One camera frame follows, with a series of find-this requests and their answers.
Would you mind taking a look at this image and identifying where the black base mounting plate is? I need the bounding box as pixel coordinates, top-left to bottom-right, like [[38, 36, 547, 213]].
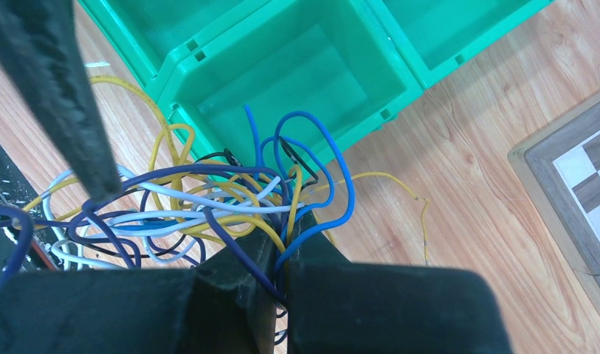
[[0, 144, 63, 277]]

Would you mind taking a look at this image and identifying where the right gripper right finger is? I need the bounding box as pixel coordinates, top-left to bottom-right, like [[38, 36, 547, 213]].
[[286, 233, 513, 353]]

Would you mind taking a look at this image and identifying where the multicolour cable bundle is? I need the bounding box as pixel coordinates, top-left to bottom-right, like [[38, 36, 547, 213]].
[[0, 75, 432, 343]]

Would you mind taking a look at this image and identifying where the green six-compartment tray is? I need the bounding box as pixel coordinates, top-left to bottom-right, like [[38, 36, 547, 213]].
[[81, 1, 546, 164]]

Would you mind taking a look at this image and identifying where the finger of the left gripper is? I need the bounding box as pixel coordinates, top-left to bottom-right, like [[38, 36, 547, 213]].
[[0, 1, 122, 202]]

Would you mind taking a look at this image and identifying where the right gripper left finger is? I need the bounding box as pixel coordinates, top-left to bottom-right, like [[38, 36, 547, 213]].
[[0, 249, 275, 353]]

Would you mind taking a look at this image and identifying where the wooden chessboard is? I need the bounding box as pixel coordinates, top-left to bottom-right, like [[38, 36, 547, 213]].
[[508, 91, 600, 315]]

